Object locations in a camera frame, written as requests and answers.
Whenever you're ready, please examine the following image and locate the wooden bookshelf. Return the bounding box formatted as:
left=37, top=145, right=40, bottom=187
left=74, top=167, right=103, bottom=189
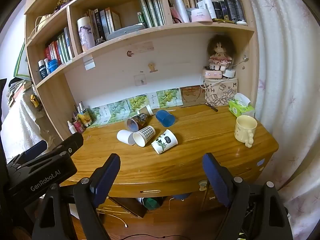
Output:
left=24, top=0, right=260, bottom=140

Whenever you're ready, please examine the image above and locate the small white paper cup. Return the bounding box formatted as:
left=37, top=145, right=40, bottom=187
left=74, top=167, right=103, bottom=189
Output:
left=138, top=104, right=154, bottom=117

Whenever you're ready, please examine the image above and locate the checkered paper cup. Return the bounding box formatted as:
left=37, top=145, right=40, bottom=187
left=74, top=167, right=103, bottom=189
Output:
left=132, top=125, right=156, bottom=147

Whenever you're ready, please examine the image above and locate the white lace cloth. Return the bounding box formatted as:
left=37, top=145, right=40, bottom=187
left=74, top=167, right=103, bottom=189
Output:
left=0, top=97, right=60, bottom=160

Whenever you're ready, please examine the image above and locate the floral white curtain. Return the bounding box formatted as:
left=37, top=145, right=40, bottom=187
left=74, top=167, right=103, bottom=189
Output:
left=241, top=0, right=320, bottom=240

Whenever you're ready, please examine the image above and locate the white hanging label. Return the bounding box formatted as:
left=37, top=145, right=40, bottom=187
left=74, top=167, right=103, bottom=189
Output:
left=84, top=55, right=96, bottom=70

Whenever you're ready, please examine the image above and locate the green framed board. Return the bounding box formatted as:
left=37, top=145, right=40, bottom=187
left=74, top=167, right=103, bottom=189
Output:
left=13, top=41, right=30, bottom=79

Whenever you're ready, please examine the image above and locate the beige drawstring bag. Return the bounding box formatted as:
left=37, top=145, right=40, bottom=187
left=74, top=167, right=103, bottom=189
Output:
left=34, top=15, right=55, bottom=34

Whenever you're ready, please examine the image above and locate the basket with dried flowers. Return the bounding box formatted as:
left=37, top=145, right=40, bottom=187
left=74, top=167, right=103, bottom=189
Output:
left=54, top=0, right=73, bottom=12

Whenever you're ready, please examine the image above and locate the black cosmetic bottle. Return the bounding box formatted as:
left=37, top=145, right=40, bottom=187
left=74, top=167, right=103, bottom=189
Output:
left=212, top=1, right=224, bottom=20
left=232, top=0, right=247, bottom=22
left=222, top=0, right=237, bottom=22

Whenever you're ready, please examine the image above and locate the brown drawing card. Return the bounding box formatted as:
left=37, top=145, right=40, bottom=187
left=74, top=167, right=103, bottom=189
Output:
left=181, top=86, right=206, bottom=105

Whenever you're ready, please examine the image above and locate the cube print storage box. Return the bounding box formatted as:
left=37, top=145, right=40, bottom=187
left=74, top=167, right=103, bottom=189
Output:
left=204, top=77, right=239, bottom=107

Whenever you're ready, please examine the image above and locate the grape print packet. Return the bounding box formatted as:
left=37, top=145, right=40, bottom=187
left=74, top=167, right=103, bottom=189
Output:
left=126, top=94, right=148, bottom=112
left=107, top=100, right=130, bottom=123
left=156, top=88, right=181, bottom=110

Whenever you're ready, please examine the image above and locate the row of dark books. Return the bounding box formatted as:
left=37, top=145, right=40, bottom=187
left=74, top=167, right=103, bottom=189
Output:
left=86, top=7, right=122, bottom=40

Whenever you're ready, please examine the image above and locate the blue plastic cup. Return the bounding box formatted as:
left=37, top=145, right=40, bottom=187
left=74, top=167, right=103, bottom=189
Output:
left=155, top=109, right=175, bottom=127

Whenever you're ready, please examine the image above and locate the plant print white cup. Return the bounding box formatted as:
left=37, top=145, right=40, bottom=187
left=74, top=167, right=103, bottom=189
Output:
left=151, top=129, right=178, bottom=155

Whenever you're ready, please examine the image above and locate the pale green print packet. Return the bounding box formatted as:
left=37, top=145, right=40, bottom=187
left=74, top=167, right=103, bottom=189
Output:
left=86, top=105, right=112, bottom=127

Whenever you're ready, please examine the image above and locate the green tissue box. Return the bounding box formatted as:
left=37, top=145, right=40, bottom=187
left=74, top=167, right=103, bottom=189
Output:
left=228, top=93, right=255, bottom=117

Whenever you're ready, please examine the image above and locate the pink spotted box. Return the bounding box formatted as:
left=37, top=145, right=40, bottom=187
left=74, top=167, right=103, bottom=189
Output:
left=202, top=67, right=224, bottom=80

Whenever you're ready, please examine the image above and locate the dark bottle white cap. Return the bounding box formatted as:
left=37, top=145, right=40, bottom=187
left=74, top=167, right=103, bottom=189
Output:
left=38, top=60, right=48, bottom=79

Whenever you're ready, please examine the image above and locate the white cosmetic bottle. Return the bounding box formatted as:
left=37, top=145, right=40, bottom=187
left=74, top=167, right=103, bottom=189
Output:
left=201, top=0, right=216, bottom=19

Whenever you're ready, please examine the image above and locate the wooden desk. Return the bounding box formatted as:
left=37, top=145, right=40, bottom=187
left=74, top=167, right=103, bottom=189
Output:
left=60, top=104, right=280, bottom=212

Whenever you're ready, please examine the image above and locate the pile of books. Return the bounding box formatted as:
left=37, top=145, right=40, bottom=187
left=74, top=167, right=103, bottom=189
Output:
left=6, top=79, right=33, bottom=108

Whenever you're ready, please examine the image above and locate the yellow plush toy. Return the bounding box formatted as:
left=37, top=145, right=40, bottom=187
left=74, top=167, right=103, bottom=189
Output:
left=30, top=94, right=42, bottom=108

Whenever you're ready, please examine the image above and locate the brown haired rag doll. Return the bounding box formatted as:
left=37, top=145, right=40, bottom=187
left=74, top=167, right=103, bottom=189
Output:
left=206, top=34, right=236, bottom=71

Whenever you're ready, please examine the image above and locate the plain white paper cup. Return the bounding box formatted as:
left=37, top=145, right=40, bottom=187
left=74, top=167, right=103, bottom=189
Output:
left=117, top=129, right=137, bottom=146

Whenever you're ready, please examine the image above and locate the blue jar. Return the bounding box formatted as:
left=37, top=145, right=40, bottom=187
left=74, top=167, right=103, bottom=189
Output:
left=48, top=59, right=59, bottom=73

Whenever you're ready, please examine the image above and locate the grey flat case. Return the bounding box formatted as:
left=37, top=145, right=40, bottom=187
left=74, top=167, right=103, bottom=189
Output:
left=107, top=24, right=146, bottom=40

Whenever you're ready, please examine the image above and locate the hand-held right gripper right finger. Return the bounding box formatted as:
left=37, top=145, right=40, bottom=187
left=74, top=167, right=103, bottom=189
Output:
left=202, top=152, right=293, bottom=240

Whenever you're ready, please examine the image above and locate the dark patterned paper cup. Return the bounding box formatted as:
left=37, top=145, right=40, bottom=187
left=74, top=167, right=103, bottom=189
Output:
left=125, top=113, right=149, bottom=132

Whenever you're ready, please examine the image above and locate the white cable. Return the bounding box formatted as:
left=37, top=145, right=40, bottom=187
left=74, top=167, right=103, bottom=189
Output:
left=199, top=76, right=225, bottom=90

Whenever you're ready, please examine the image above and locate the brown flat board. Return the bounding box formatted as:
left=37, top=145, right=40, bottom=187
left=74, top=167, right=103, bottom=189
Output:
left=107, top=196, right=150, bottom=218

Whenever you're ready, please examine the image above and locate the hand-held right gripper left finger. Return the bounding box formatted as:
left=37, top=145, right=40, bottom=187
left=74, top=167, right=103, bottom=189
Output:
left=32, top=153, right=121, bottom=240

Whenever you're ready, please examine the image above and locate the white printed cylinder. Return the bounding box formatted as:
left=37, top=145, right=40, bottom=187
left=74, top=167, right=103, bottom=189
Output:
left=77, top=17, right=96, bottom=53

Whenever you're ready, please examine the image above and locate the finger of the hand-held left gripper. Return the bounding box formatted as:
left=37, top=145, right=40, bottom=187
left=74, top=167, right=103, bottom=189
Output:
left=11, top=140, right=48, bottom=167
left=52, top=132, right=84, bottom=155

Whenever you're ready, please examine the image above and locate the row of red green books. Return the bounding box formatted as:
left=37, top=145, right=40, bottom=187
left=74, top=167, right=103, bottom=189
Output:
left=44, top=27, right=75, bottom=65

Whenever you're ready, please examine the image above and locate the pale yellow mug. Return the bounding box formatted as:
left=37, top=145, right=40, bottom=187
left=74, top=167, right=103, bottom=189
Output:
left=234, top=116, right=258, bottom=148

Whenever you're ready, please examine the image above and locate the white and pink jar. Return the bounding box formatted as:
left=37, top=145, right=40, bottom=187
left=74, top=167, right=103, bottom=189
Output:
left=190, top=9, right=213, bottom=22

